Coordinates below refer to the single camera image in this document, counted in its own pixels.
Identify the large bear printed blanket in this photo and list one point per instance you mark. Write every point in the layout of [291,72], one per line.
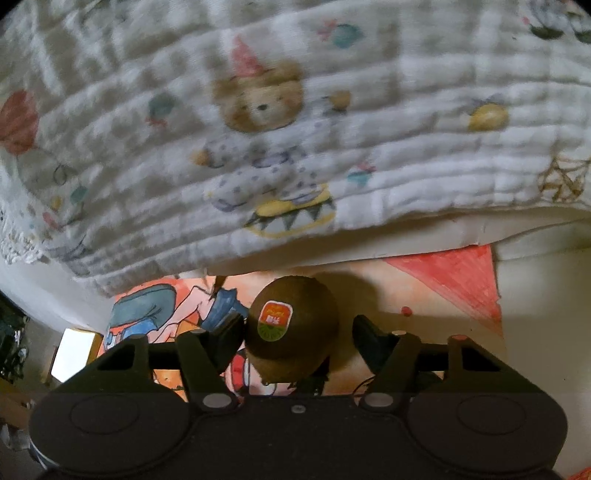
[295,138]

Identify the cluttered background shelf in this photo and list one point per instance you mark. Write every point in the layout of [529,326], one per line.
[11,337]

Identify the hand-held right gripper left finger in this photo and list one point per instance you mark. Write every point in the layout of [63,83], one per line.
[231,330]

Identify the brown kiwi with sticker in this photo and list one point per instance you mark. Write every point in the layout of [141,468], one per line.
[300,341]

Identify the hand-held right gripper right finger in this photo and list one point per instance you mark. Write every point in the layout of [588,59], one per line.
[367,337]

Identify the white flat box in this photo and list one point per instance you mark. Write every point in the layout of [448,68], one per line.
[74,355]

